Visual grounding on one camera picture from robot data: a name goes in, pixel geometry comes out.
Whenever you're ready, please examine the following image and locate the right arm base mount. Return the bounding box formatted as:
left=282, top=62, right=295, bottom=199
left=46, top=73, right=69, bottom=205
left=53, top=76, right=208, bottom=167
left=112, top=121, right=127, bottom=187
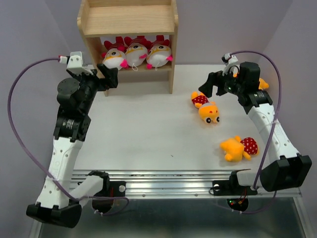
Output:
left=209, top=180, right=258, bottom=213

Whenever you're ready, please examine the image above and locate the aluminium rail base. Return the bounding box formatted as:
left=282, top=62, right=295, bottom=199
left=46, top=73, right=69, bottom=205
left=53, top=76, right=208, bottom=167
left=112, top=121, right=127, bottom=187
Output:
left=69, top=67, right=265, bottom=199

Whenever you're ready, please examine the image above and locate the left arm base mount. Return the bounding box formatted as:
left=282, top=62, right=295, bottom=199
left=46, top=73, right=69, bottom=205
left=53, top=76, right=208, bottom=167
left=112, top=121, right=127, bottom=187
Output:
left=91, top=180, right=127, bottom=209

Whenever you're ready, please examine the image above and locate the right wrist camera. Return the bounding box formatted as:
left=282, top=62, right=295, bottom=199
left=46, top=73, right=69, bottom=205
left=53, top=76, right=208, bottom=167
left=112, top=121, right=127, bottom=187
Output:
left=221, top=53, right=238, bottom=76

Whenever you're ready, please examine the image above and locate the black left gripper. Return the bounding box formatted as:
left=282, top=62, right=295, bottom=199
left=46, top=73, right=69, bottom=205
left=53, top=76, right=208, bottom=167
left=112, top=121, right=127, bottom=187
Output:
left=68, top=63, right=119, bottom=113

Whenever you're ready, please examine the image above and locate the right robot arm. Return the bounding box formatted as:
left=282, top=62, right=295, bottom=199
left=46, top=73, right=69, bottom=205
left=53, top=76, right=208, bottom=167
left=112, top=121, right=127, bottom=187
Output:
left=199, top=62, right=312, bottom=193

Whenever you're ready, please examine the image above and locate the orange plush toy face down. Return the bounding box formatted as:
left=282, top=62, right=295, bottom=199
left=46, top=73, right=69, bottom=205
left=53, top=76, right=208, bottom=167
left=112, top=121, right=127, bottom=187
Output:
left=220, top=136, right=260, bottom=162

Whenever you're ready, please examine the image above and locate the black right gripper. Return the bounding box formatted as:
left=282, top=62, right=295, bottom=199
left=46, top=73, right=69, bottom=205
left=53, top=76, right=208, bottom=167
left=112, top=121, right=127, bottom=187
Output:
left=198, top=65, right=245, bottom=98

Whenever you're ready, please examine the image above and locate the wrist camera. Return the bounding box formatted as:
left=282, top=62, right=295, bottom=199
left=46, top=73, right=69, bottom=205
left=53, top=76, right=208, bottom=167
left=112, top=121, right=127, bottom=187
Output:
left=58, top=51, right=93, bottom=75
left=221, top=53, right=238, bottom=76

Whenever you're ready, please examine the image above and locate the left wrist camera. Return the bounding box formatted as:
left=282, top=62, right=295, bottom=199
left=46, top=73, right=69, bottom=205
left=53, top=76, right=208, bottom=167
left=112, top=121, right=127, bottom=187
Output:
left=58, top=51, right=93, bottom=75

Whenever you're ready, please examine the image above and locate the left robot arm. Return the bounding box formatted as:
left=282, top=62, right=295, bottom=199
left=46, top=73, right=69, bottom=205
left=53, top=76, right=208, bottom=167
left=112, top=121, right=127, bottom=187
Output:
left=26, top=63, right=118, bottom=228

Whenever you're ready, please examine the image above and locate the white pink striped plush toy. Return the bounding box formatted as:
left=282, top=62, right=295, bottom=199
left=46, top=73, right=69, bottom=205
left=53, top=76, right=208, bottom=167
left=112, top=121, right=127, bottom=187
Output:
left=123, top=36, right=151, bottom=71

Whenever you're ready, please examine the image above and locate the orange plush toy polka-dot dress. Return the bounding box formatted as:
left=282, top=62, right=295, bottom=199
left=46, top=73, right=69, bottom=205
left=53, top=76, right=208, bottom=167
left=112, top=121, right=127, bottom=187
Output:
left=191, top=91, right=220, bottom=124

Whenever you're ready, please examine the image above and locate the wooden shelf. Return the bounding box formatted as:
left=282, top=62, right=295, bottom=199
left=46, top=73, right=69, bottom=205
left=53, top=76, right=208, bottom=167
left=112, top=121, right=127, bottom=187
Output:
left=77, top=0, right=178, bottom=93

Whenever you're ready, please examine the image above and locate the orange plush toy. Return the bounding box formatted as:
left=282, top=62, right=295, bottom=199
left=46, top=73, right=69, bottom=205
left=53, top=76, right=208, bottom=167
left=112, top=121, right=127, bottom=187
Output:
left=232, top=73, right=269, bottom=90

